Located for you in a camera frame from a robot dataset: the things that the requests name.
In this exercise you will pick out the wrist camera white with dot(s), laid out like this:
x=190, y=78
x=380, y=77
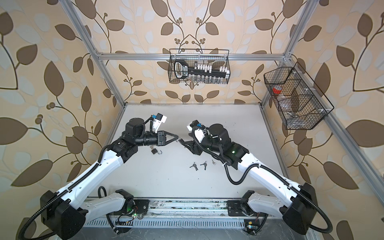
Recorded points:
x=198, y=130
x=157, y=120

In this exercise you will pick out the red cap in basket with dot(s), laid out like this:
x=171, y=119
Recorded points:
x=277, y=90

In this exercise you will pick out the black padlock key bunch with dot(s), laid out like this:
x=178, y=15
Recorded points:
x=194, y=166

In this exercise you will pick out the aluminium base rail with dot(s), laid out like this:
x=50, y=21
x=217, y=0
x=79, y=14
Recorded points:
x=184, y=213

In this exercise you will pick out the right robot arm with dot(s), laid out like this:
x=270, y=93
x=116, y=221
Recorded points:
x=296, y=204

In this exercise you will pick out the black tool rack with sockets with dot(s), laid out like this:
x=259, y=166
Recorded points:
x=182, y=70

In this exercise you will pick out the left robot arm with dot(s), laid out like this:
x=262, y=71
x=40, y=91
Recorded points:
x=64, y=212

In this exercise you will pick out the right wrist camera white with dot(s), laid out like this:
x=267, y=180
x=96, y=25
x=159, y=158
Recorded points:
x=198, y=130

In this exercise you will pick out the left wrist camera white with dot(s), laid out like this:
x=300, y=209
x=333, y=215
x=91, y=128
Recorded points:
x=157, y=120

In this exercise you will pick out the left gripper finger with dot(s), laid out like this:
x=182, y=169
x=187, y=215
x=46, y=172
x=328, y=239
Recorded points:
x=170, y=135
x=170, y=141

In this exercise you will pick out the side wire basket black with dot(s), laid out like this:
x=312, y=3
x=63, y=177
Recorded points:
x=302, y=105

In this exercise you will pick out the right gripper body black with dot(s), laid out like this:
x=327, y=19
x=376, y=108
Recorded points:
x=196, y=146

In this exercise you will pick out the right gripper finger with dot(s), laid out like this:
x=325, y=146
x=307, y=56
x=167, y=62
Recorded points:
x=188, y=145
x=187, y=141

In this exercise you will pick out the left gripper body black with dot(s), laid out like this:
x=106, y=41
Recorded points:
x=159, y=138

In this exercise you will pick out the back wire basket black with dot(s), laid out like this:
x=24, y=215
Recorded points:
x=215, y=57

